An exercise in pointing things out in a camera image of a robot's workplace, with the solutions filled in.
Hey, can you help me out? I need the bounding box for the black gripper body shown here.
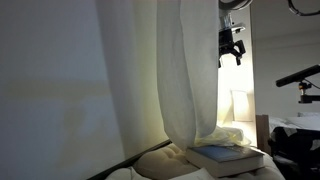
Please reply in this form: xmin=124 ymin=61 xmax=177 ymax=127
xmin=219 ymin=29 xmax=246 ymax=57

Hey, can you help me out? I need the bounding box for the sheer white curtain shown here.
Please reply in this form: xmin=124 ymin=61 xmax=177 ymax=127
xmin=96 ymin=0 xmax=247 ymax=150

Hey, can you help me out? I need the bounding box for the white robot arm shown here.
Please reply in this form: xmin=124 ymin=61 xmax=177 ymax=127
xmin=218 ymin=0 xmax=253 ymax=65

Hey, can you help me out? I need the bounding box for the blue black Borges book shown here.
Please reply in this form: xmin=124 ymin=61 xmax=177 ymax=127
xmin=186 ymin=145 xmax=264 ymax=177

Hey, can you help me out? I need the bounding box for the dark bed with bedding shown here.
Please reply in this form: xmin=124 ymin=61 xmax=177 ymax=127
xmin=268 ymin=112 xmax=320 ymax=180

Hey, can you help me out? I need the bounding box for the cream tufted cushion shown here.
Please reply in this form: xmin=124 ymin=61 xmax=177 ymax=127
xmin=104 ymin=144 xmax=285 ymax=180

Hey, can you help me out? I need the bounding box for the black stereo camera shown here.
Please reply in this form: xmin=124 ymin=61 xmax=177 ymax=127
xmin=276 ymin=64 xmax=320 ymax=87

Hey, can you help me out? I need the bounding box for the wooden bed post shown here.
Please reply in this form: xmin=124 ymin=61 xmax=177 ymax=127
xmin=256 ymin=115 xmax=271 ymax=153

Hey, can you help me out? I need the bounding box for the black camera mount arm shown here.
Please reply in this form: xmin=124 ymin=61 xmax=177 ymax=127
xmin=298 ymin=81 xmax=320 ymax=104

